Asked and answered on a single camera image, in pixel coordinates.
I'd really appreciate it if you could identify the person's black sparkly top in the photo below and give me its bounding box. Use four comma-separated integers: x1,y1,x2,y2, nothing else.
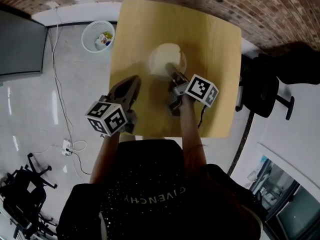
56,138,270,240

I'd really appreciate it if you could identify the black jacket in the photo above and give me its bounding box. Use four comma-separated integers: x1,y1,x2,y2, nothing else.
258,41,320,86

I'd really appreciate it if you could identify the person's left forearm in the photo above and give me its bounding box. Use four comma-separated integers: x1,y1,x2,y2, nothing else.
89,131,121,185

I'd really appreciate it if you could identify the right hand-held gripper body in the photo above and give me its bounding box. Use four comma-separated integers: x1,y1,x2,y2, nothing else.
168,73,220,117

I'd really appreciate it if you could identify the dark grey screen panel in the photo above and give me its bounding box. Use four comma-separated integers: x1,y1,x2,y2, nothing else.
0,10,49,78

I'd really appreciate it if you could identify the square wooden table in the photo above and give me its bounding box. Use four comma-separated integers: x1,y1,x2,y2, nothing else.
109,0,243,138

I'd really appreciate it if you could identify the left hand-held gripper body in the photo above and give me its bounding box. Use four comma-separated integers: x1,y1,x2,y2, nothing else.
84,95,139,137

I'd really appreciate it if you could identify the glass window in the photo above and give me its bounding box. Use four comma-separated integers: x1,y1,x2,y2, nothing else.
248,155,320,240

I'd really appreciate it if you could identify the white round plate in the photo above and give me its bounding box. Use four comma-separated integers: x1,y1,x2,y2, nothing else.
148,43,188,81

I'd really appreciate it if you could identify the black office chair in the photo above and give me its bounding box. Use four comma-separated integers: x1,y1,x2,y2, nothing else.
235,53,296,121
0,152,59,210
0,198,58,240

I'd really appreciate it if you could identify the person's right forearm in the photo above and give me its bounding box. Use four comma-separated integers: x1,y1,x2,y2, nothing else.
177,95,209,169

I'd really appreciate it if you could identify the white power strip with cable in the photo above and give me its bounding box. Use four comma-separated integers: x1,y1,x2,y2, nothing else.
32,5,93,177

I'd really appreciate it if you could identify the white mesh wastebasket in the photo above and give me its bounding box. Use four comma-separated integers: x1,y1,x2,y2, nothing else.
81,20,116,54

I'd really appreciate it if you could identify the thin black cable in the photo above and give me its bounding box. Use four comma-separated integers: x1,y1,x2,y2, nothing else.
196,104,209,130

